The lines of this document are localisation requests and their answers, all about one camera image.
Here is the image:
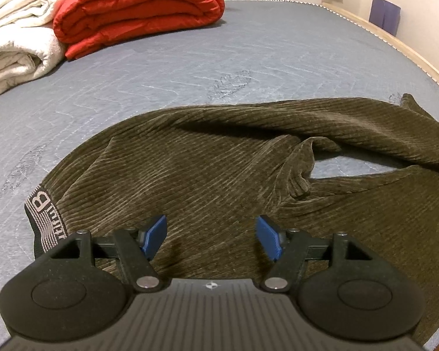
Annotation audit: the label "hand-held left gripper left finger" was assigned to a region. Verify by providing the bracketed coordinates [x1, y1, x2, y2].
[42, 215, 168, 293]

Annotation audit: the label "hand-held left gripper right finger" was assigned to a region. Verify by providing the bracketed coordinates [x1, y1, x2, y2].
[255, 215, 379, 293]

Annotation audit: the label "olive corduroy pants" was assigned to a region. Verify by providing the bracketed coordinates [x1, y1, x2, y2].
[24, 93, 439, 346]

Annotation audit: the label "grey quilted bed mattress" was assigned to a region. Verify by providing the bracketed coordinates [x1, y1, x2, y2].
[0, 0, 439, 351]

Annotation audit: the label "red folded quilt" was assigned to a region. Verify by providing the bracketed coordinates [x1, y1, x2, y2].
[52, 0, 225, 61]

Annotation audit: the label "white folded blanket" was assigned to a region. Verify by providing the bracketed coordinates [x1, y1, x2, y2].
[0, 0, 69, 104]

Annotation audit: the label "purple panel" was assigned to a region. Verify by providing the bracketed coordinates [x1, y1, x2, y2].
[370, 0, 402, 37]

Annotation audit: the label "wooden bed frame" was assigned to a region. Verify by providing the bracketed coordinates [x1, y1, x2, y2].
[322, 2, 439, 351]

